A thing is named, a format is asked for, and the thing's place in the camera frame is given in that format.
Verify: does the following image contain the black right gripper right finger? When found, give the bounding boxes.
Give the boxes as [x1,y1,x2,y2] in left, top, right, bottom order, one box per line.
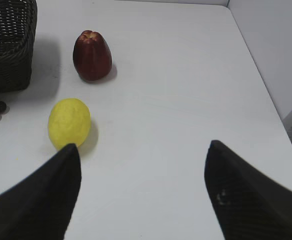
[204,140,292,240]

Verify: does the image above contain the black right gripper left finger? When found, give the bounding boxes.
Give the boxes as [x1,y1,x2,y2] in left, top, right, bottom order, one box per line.
[0,143,82,240]

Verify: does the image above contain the dark red apple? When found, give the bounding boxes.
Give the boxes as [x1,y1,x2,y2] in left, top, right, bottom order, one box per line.
[72,30,113,82]

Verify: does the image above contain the black woven basket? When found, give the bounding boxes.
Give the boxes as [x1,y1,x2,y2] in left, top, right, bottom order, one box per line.
[0,0,38,93]

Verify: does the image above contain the yellow lemon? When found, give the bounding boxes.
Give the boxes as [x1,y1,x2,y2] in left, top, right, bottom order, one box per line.
[48,98,91,150]

